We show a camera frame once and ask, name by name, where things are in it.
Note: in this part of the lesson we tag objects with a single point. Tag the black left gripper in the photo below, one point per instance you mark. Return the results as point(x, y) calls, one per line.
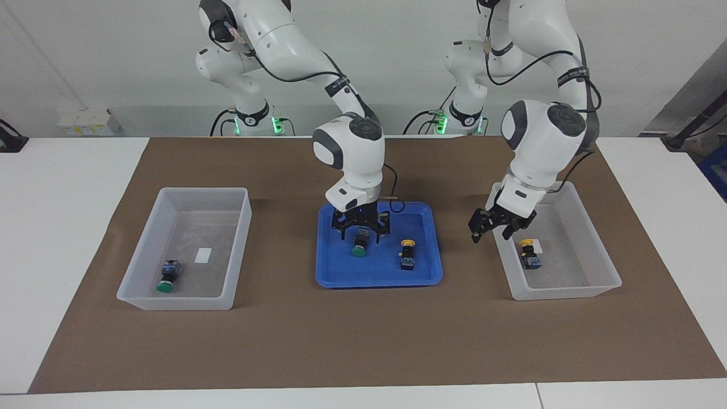
point(508, 213)

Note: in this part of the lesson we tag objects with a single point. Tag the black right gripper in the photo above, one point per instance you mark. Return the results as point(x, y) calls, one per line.
point(362, 218)

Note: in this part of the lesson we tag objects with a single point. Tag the green push button switch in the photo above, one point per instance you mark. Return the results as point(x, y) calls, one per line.
point(359, 251)
point(171, 268)

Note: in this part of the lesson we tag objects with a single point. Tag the yellow push button switch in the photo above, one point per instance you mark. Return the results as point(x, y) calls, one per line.
point(407, 262)
point(532, 262)

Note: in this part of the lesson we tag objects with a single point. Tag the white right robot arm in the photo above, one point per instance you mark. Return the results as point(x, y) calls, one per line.
point(346, 153)

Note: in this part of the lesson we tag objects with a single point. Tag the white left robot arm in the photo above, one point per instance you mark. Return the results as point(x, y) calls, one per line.
point(539, 136)

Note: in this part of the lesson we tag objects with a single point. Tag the white power strip boxes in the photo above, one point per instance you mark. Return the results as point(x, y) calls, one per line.
point(85, 122)

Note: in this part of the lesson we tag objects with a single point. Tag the blue plastic tray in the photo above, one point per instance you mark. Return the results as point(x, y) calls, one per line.
point(375, 272)

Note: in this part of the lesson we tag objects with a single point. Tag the small white sticker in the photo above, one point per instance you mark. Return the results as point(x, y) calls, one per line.
point(203, 255)
point(539, 247)

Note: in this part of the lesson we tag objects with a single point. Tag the translucent white plastic box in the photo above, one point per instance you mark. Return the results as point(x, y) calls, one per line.
point(568, 292)
point(170, 301)

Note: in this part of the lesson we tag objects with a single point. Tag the brown table mat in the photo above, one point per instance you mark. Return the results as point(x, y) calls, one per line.
point(363, 341)

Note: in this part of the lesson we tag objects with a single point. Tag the black stand pole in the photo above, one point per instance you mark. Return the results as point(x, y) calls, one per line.
point(681, 139)

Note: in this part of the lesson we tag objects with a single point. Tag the blue crate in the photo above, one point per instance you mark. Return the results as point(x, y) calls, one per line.
point(717, 170)

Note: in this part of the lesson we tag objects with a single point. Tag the black flat object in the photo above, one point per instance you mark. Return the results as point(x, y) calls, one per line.
point(8, 142)

